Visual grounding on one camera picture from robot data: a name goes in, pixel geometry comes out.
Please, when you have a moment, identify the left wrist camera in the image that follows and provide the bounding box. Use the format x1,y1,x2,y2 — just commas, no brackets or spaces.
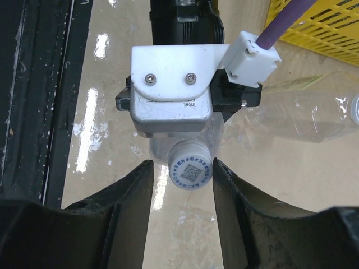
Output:
130,44,228,138

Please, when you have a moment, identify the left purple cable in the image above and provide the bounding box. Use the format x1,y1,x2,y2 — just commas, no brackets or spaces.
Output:
256,0,316,50

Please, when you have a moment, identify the clear labelled bottle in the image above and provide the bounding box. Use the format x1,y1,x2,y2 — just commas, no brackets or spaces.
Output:
149,113,224,166

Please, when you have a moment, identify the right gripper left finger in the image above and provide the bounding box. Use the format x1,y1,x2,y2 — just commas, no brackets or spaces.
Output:
1,160,154,268

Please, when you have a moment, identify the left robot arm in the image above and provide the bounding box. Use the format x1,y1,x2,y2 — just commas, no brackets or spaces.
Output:
116,1,266,134

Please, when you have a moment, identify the yellow plastic basket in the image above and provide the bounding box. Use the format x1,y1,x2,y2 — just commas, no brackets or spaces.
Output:
280,0,358,66

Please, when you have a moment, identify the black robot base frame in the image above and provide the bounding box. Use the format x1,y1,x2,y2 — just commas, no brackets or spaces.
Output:
1,1,93,208

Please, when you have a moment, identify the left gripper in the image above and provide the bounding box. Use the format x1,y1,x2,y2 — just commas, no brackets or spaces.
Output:
115,69,262,123

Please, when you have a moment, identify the clear white bottle cap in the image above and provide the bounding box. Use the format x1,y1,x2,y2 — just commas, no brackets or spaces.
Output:
168,144,213,191

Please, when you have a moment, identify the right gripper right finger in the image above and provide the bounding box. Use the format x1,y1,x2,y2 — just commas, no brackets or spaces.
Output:
213,159,358,268

